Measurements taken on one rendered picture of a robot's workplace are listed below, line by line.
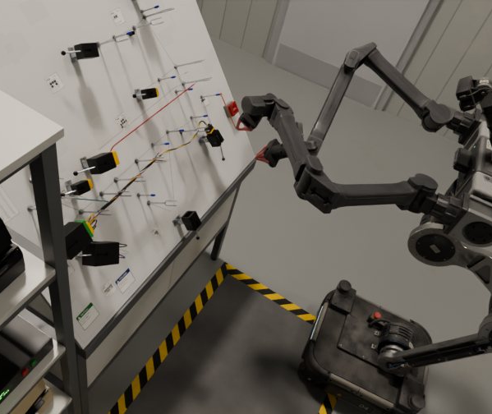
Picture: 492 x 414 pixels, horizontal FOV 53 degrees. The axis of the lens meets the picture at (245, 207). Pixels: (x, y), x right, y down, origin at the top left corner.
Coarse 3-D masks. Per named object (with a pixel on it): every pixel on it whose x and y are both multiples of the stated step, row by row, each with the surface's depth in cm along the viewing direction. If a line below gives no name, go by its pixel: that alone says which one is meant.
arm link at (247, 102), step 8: (248, 96) 167; (256, 96) 169; (248, 104) 167; (256, 104) 166; (264, 104) 168; (272, 104) 169; (280, 104) 167; (248, 112) 168; (256, 112) 167; (264, 112) 169; (272, 112) 171
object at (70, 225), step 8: (72, 224) 142; (80, 224) 141; (72, 232) 139; (80, 232) 141; (88, 232) 143; (72, 240) 139; (80, 240) 141; (88, 240) 143; (72, 248) 139; (80, 248) 141; (72, 256) 139
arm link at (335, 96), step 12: (348, 60) 186; (348, 72) 188; (336, 84) 188; (348, 84) 189; (336, 96) 187; (324, 108) 186; (336, 108) 186; (324, 120) 185; (312, 132) 184; (324, 132) 184
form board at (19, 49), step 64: (0, 0) 136; (64, 0) 152; (128, 0) 172; (192, 0) 198; (0, 64) 136; (64, 64) 152; (128, 64) 172; (192, 64) 199; (64, 128) 152; (128, 128) 173; (192, 128) 200; (128, 192) 173; (192, 192) 200; (128, 256) 174
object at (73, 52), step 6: (72, 48) 154; (78, 48) 148; (84, 48) 147; (90, 48) 149; (96, 48) 151; (72, 54) 153; (78, 54) 149; (84, 54) 147; (90, 54) 149; (96, 54) 151; (72, 60) 154
